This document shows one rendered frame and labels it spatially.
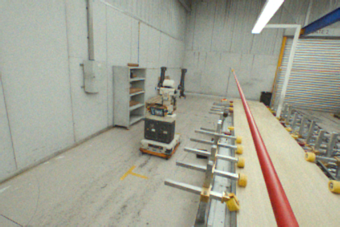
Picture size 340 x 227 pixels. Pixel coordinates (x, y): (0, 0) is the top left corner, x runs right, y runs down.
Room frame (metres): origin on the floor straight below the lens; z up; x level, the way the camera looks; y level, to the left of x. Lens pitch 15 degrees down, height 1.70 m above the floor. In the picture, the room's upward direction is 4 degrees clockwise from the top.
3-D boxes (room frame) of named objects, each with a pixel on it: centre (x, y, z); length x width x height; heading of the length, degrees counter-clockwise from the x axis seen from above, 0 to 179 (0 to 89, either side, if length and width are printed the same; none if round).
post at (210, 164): (0.94, -0.27, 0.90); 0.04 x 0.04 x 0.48; 72
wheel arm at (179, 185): (0.93, -0.18, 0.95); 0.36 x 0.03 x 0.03; 72
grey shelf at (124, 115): (4.55, 1.06, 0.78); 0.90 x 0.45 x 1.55; 162
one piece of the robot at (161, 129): (3.09, 0.15, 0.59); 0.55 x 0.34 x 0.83; 72
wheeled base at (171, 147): (3.18, 0.12, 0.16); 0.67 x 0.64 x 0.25; 162
